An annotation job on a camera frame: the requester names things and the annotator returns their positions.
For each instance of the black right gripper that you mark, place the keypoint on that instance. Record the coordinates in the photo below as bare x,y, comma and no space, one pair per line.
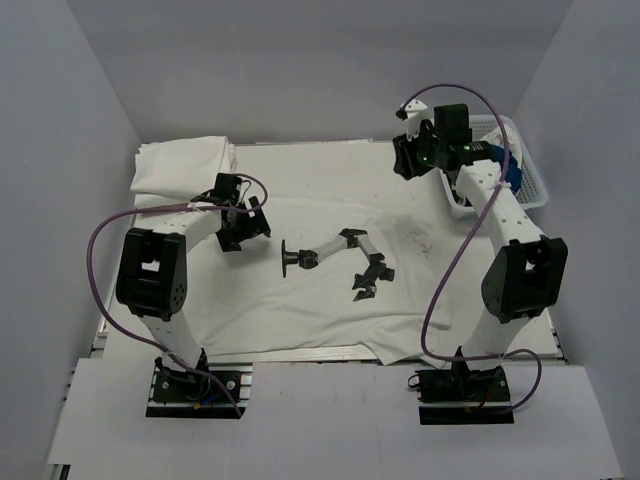
406,164

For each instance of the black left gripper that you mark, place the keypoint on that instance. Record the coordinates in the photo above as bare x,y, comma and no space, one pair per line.
255,225

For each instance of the blue Mickey Mouse t-shirt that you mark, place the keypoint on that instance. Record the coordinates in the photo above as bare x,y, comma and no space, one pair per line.
514,173

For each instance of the white t-shirt black print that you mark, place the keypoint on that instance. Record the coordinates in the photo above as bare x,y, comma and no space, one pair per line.
244,302

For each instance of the white t-shirt green trim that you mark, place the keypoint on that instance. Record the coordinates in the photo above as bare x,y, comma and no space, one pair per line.
507,137

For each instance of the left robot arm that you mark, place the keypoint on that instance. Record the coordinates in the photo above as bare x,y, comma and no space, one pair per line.
152,280

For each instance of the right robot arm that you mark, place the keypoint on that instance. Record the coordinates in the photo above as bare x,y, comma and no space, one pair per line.
526,274

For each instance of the folded white t-shirt stack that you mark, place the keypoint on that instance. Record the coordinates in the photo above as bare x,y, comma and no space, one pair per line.
176,171

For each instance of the white plastic laundry basket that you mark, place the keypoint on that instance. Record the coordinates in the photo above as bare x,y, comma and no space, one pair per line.
532,193

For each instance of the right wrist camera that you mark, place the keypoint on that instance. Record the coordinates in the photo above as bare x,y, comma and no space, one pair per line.
413,114

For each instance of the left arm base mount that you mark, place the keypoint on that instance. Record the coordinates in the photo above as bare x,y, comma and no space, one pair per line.
182,395

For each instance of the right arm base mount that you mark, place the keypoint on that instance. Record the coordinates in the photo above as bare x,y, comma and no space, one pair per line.
455,398

